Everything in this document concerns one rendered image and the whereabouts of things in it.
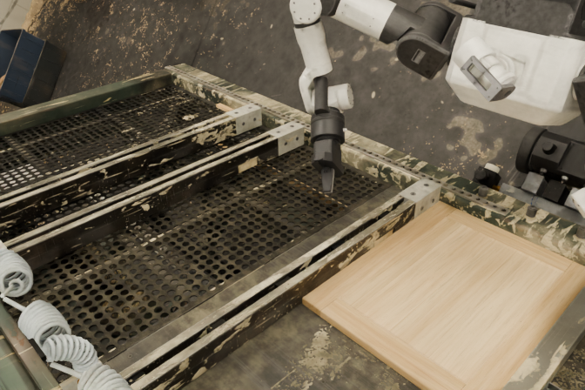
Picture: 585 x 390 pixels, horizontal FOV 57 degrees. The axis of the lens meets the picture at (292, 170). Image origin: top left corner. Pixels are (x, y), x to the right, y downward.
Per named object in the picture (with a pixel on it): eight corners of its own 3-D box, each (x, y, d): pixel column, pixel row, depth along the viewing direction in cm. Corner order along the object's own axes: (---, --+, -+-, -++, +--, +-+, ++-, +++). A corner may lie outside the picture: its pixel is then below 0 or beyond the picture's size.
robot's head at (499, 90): (497, 49, 104) (476, 49, 99) (527, 80, 100) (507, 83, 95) (475, 72, 108) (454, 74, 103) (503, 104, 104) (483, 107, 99)
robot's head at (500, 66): (491, 38, 107) (471, 35, 101) (525, 74, 103) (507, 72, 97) (467, 63, 111) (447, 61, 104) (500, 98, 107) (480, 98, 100)
